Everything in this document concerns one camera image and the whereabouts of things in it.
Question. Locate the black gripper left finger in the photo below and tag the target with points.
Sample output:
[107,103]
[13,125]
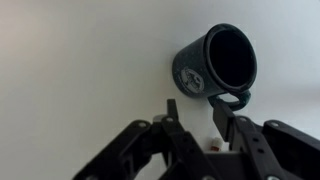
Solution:
[140,153]

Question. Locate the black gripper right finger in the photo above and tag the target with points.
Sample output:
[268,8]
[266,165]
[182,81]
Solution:
[266,146]

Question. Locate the red white dry-erase marker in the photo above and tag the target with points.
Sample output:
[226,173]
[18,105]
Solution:
[216,143]

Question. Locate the dark green enamel mug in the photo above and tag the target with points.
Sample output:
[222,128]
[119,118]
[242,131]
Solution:
[193,66]

